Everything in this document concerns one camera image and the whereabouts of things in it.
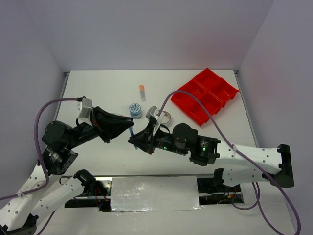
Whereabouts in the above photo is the blue paint jar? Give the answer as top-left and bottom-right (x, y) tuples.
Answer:
(129, 103), (142, 119)

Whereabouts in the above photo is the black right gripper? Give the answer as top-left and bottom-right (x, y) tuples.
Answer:
(128, 121), (187, 155)

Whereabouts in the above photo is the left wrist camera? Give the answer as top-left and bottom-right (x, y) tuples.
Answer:
(77, 97), (93, 122)

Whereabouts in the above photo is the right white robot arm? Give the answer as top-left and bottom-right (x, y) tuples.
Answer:
(128, 123), (294, 191)

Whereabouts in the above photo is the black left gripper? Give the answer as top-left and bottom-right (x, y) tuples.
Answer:
(67, 105), (135, 148)

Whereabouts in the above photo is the red compartment bin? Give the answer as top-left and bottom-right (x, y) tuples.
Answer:
(171, 68), (239, 127)

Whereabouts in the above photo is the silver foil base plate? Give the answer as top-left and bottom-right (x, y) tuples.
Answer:
(64, 175), (245, 212)

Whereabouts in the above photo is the orange cap highlighter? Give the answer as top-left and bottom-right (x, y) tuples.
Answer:
(139, 85), (146, 102)

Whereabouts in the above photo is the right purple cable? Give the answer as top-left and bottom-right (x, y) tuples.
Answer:
(157, 90), (301, 235)

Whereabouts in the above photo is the blue gel pen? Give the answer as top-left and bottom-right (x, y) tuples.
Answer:
(129, 127), (138, 150)

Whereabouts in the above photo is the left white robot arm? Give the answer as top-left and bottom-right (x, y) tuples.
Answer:
(0, 106), (134, 235)

